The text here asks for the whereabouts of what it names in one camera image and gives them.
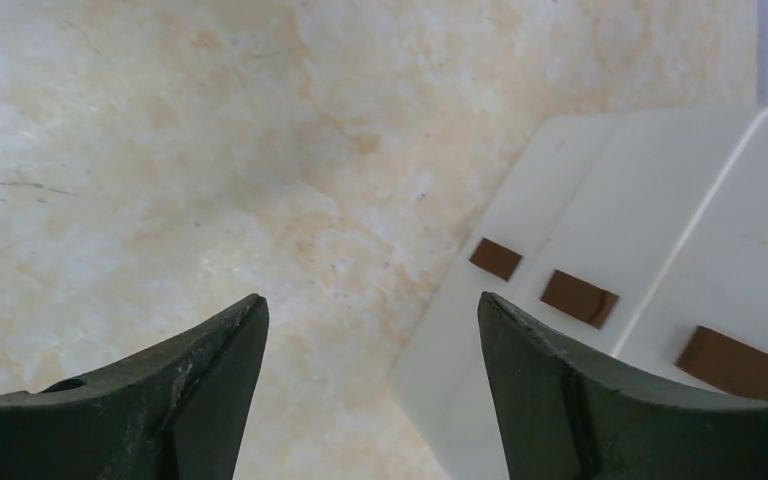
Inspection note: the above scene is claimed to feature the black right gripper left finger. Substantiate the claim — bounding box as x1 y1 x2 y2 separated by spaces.
0 294 269 479

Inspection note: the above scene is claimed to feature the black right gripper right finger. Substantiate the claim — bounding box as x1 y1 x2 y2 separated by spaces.
477 292 768 479

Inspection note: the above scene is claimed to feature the white drawer organizer box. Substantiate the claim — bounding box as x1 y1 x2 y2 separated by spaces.
390 106 768 479

